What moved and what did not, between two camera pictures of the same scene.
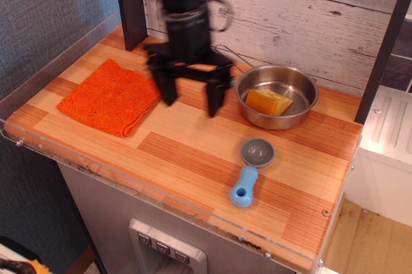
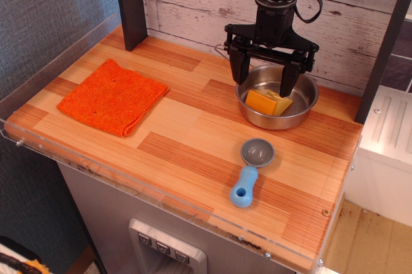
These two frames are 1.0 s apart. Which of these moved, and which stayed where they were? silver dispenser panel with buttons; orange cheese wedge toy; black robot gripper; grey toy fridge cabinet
Moved: black robot gripper
Stayed: orange cheese wedge toy; grey toy fridge cabinet; silver dispenser panel with buttons
